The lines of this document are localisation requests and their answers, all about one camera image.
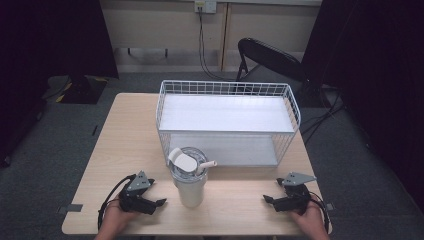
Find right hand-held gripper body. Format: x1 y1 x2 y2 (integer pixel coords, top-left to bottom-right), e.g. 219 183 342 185
272 171 317 215

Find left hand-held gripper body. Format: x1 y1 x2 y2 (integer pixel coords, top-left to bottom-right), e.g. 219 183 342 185
118 170 158 216

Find white cup with straw lid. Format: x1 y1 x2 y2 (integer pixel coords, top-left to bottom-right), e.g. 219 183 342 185
167 146 218 209

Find white wire shelf rack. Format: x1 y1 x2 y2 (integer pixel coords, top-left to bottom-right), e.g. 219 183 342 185
155 79 302 168

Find person's left hand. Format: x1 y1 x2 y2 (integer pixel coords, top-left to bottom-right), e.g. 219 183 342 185
99 198 140 235

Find person's right hand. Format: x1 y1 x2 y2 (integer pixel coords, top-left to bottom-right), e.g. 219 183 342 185
289 195 329 233

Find black stand base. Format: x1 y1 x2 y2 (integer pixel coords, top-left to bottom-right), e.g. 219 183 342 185
42 74 110 105

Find black folding chair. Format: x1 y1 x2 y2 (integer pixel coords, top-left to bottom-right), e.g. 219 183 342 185
235 37 308 84

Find black curtain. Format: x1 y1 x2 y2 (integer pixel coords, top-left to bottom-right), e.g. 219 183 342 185
0 0 120 168
300 0 424 214

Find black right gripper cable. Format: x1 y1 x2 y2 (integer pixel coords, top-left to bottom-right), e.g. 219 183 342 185
308 191 331 233

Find black floor cables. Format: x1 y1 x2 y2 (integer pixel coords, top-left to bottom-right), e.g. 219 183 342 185
299 87 348 145

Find black wall socket cable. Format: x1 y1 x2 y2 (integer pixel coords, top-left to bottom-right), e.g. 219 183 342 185
197 6 236 82

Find white wall socket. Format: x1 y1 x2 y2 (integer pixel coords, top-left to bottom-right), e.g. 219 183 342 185
194 0 218 15

